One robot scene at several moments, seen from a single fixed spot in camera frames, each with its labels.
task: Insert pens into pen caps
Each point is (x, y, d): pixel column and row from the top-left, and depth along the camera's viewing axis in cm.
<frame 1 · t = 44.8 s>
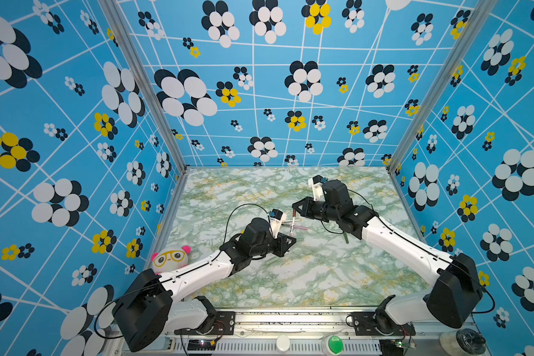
left hand: (298, 239, 77), fingers closed
right hand: (295, 205, 78), fingers closed
pink pen: (300, 227, 100), on the table

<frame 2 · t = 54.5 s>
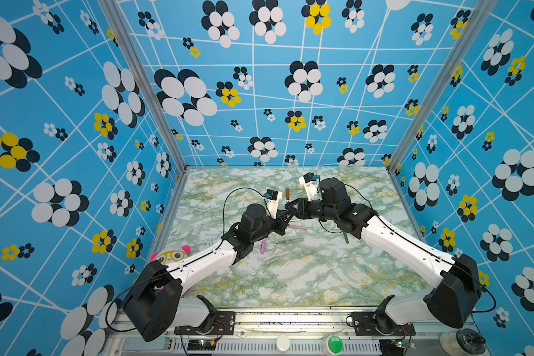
left hand: (296, 211, 77), fingers closed
right hand: (289, 205, 75), fingers open
pink pen cap: (263, 243, 94), on the table
the other named things where they were.

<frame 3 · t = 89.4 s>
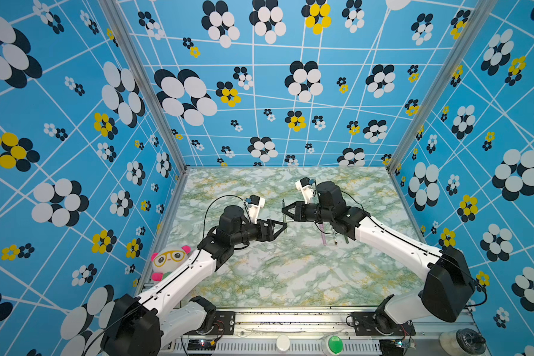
left hand: (283, 224, 74), fingers open
right hand: (285, 209, 77), fingers closed
pink pen: (323, 235, 95), on the table
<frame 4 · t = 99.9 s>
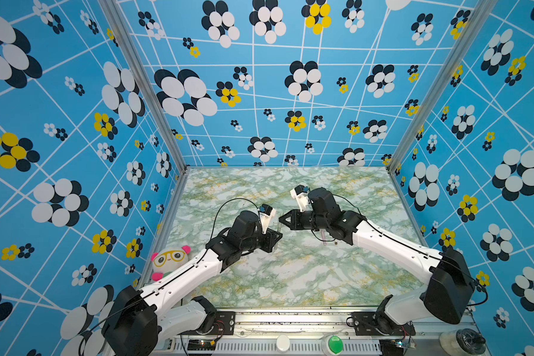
left hand: (284, 232, 77), fingers closed
right hand: (282, 219, 76), fingers closed
